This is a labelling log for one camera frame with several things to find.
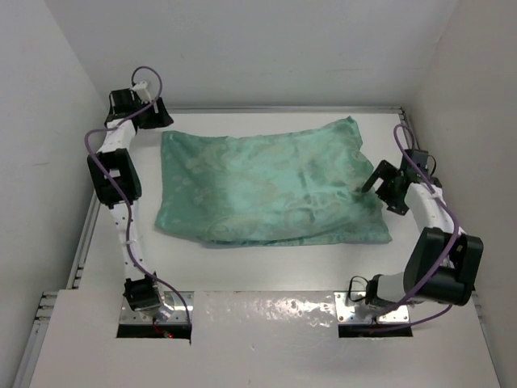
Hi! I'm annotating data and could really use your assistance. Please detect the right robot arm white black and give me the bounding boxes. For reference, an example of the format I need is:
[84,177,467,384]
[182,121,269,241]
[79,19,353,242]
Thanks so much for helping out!
[361,150,484,311]

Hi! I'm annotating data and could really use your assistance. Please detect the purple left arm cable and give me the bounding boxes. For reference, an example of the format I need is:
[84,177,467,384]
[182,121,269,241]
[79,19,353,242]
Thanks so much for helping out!
[82,66,193,336]

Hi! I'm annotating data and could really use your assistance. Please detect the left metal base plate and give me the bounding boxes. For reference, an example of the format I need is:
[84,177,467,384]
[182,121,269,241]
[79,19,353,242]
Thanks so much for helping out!
[119,291,194,325]

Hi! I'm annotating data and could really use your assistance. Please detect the metal base plate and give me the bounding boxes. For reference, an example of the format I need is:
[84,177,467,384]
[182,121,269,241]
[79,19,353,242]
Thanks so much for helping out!
[334,291,410,326]
[119,291,194,325]

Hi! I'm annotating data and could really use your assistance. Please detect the light blue green pillowcase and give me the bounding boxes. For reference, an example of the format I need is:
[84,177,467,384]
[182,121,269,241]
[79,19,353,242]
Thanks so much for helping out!
[154,117,392,246]

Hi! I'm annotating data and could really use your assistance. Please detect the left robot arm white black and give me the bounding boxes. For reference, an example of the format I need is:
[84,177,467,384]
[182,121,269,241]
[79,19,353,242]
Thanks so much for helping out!
[84,82,174,323]

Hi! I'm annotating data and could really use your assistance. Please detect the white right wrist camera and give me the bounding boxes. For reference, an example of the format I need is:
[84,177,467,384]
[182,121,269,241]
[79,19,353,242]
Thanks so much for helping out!
[406,149,429,171]

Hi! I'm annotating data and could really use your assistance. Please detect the aluminium table frame rail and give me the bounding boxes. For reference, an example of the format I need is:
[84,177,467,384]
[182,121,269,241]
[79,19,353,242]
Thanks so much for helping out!
[11,103,481,388]

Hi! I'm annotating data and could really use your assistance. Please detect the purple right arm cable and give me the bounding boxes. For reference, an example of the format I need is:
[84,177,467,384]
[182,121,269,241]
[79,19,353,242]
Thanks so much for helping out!
[359,124,461,333]

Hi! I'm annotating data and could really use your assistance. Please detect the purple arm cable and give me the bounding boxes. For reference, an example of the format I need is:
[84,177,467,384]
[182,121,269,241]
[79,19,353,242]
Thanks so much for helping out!
[82,66,193,336]
[359,124,461,333]

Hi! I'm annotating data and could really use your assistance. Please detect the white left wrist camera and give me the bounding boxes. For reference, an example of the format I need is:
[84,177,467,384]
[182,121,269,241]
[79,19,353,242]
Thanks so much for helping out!
[130,80,154,107]

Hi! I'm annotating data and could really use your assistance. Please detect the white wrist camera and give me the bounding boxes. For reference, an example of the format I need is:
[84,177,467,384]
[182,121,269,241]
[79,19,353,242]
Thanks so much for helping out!
[130,80,154,107]
[406,149,429,171]

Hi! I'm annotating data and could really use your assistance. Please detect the white front cover board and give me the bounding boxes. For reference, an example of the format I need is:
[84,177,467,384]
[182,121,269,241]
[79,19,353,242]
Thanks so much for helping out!
[32,290,498,387]

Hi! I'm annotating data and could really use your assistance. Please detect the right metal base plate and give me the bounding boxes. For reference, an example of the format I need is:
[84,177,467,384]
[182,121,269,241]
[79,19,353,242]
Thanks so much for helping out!
[334,291,410,326]

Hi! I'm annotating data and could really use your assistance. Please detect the black right base cable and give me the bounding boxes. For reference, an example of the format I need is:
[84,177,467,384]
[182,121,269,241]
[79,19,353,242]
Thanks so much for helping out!
[347,275,375,304]

